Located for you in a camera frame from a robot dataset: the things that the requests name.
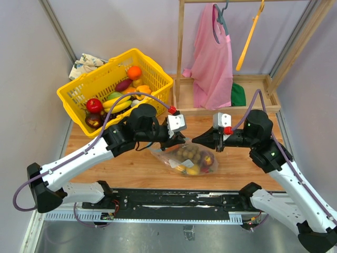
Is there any yellow banana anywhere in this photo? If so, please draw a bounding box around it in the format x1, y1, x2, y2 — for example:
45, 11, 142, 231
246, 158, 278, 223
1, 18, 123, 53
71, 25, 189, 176
103, 95, 132, 114

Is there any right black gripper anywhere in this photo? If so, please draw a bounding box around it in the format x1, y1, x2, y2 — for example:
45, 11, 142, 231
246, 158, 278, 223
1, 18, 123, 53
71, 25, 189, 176
192, 124, 256, 152

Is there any brown longan bunch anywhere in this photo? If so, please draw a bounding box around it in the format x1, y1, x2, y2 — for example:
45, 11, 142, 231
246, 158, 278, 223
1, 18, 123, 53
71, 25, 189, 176
173, 145, 201, 163

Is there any wooden clothes rack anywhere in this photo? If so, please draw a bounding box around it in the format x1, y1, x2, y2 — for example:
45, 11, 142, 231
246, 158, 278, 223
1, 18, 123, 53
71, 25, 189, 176
172, 1, 335, 116

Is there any yellow plastic basket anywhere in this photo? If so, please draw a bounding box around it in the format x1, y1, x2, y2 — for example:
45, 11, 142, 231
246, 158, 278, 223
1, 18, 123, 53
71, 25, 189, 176
57, 48, 173, 139

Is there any yellow clothes hanger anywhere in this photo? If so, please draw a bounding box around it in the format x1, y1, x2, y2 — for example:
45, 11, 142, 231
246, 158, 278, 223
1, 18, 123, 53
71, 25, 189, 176
235, 0, 265, 71

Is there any right aluminium frame post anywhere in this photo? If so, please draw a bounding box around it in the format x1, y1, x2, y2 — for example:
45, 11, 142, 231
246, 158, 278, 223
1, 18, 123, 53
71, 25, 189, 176
269, 1, 318, 78

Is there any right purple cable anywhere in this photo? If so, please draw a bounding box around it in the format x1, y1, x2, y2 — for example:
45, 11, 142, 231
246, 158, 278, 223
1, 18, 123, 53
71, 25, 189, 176
223, 89, 337, 225

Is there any teal clothes hanger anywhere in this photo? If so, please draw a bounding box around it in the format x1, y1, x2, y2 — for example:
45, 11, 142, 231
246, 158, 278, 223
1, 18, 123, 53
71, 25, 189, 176
212, 1, 229, 44

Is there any peach coloured fruit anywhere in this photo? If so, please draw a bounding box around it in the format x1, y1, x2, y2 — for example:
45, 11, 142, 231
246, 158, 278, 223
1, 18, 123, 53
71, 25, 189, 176
185, 166, 200, 176

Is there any left aluminium frame post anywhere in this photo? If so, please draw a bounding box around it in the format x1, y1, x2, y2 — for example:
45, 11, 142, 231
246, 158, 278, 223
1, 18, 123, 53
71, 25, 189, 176
39, 0, 77, 63

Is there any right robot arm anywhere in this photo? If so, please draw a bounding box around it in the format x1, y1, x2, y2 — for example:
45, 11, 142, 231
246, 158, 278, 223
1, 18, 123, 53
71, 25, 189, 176
192, 110, 336, 252

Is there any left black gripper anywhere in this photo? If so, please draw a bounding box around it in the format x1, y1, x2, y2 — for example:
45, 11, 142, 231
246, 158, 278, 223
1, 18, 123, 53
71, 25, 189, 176
136, 123, 186, 152

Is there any clear zip top bag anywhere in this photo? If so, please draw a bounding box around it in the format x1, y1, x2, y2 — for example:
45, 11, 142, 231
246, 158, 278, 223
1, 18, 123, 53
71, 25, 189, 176
150, 139, 219, 176

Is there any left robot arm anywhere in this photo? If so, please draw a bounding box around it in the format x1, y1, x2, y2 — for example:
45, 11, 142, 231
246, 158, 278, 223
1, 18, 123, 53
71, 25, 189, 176
27, 104, 187, 213

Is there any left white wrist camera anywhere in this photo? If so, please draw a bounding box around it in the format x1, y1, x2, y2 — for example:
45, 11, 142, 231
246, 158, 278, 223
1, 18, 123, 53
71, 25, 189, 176
166, 114, 187, 138

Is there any patterned cloth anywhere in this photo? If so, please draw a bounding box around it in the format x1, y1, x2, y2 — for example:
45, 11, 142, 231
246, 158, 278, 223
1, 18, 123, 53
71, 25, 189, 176
69, 53, 108, 80

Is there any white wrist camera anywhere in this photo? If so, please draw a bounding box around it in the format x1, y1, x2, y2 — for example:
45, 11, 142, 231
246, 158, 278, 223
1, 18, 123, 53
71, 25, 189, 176
213, 112, 233, 135
166, 114, 187, 138

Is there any orange fruit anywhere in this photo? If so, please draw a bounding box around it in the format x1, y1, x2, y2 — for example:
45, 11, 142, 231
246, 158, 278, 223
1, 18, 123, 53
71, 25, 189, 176
127, 66, 142, 81

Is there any pink shirt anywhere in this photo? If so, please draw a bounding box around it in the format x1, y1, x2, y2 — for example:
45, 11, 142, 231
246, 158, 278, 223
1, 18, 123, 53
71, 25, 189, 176
183, 3, 233, 110

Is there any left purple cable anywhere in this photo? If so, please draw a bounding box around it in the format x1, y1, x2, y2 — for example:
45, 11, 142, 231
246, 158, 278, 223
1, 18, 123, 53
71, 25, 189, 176
13, 92, 177, 212

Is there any green fruit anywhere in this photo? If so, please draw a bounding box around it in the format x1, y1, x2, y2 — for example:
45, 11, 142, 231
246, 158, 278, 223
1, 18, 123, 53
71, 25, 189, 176
107, 91, 123, 100

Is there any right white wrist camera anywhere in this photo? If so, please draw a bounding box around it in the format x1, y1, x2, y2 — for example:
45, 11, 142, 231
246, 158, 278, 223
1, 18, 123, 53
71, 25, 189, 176
213, 112, 233, 135

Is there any red chili pepper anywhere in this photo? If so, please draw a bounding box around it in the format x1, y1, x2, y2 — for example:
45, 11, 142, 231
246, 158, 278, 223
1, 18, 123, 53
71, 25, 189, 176
199, 167, 213, 174

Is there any green cloth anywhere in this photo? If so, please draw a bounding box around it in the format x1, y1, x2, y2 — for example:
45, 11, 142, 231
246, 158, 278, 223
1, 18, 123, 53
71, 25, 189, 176
231, 83, 246, 106

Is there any purple cable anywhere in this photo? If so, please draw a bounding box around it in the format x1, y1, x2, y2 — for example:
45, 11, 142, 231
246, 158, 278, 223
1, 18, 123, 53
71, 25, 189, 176
13, 92, 177, 212
223, 89, 337, 225

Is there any purple sweet potato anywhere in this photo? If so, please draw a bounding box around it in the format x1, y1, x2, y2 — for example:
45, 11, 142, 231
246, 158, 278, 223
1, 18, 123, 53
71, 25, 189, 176
115, 79, 133, 92

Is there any yellow bell pepper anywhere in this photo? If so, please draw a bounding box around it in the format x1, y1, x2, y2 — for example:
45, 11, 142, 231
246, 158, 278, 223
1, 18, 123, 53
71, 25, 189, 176
135, 85, 152, 101

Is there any aluminium frame post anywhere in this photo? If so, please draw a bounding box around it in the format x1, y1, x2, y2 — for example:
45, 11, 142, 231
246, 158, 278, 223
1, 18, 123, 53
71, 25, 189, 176
269, 1, 318, 78
39, 0, 77, 63

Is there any yellow lemon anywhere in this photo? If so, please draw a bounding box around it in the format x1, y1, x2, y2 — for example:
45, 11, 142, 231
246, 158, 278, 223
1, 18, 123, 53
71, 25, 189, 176
175, 164, 187, 173

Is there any bright red apple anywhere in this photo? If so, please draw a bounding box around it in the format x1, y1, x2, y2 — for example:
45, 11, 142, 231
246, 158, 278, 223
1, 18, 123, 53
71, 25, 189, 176
86, 98, 103, 113

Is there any dark grape bunch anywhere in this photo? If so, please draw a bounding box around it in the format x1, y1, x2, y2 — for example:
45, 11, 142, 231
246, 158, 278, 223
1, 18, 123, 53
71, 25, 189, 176
100, 106, 131, 122

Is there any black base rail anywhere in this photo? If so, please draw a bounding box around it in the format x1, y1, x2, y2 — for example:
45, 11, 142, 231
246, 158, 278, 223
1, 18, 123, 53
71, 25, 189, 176
80, 188, 259, 223

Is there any white garlic bulb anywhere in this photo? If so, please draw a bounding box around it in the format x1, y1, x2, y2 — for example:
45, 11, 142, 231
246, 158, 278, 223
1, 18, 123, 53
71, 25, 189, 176
131, 99, 141, 108

